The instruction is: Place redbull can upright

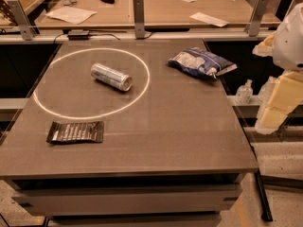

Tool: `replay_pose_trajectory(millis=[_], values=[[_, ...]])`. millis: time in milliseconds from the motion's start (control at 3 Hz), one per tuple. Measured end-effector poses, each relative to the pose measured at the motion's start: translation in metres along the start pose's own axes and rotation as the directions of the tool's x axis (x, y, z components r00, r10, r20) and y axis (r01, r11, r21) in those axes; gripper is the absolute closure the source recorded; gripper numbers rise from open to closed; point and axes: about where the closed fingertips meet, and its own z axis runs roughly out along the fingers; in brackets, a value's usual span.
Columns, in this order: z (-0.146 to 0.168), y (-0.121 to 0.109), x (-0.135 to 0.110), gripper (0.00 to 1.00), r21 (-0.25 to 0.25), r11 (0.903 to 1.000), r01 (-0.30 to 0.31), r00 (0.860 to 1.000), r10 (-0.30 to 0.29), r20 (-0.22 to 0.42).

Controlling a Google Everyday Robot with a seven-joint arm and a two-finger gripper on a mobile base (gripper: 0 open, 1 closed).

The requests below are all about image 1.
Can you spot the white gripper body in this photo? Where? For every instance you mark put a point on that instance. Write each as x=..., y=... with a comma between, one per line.
x=290, y=44

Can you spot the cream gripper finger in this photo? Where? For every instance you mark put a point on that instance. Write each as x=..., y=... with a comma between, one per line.
x=265, y=48
x=281, y=97

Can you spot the silver redbull can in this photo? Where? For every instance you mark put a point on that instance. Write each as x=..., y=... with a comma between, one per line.
x=111, y=77

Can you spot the clear sanitizer bottle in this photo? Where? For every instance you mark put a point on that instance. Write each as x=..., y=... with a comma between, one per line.
x=244, y=92

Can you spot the blue white snack bag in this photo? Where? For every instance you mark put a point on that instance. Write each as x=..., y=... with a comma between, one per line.
x=201, y=64

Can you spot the white paper sheet right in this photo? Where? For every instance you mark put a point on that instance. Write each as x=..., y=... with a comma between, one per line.
x=208, y=19

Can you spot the white circle tape marking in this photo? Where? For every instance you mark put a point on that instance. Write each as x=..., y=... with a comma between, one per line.
x=68, y=90

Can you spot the black foil snack packet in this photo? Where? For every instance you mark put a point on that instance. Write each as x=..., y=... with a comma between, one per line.
x=78, y=132

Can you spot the black power adapter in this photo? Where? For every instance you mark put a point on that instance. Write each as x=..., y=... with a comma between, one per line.
x=78, y=35

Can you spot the white paper sheet left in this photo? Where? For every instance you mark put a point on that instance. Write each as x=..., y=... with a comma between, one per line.
x=71, y=15

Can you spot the right metal bracket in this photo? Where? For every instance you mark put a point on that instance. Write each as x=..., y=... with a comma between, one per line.
x=252, y=28

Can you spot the metal bracket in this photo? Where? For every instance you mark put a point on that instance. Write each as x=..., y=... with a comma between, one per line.
x=26, y=28
x=252, y=28
x=139, y=24

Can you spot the middle metal bracket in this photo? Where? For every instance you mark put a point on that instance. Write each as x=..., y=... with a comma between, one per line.
x=139, y=24

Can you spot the left metal bracket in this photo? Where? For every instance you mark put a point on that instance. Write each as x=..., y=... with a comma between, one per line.
x=26, y=28

